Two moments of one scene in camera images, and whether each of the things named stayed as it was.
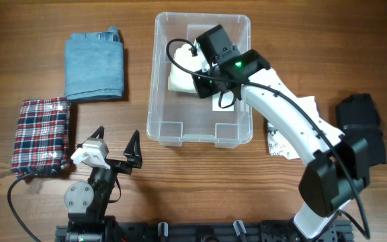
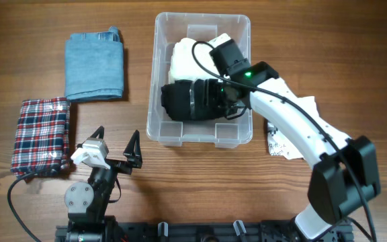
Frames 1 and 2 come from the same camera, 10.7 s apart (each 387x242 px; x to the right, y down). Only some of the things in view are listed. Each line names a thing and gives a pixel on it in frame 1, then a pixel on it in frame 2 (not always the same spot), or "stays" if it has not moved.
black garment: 358,115 -> 201,99
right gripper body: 206,87 -> 222,97
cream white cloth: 179,80 stays
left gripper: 134,158 stays
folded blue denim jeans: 94,65 stays
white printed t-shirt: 279,144 stays
